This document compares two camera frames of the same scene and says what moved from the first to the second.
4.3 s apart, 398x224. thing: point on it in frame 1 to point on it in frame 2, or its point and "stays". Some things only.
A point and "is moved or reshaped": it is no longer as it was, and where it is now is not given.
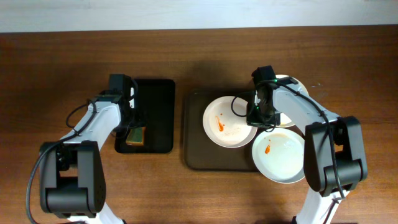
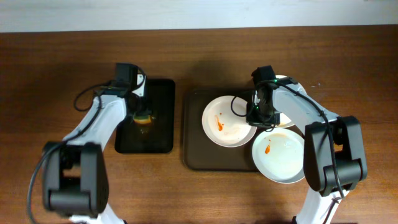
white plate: [225, 122] stays
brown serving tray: [199, 153] stays
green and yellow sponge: [136, 136] is moved or reshaped
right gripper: [262, 121] stays
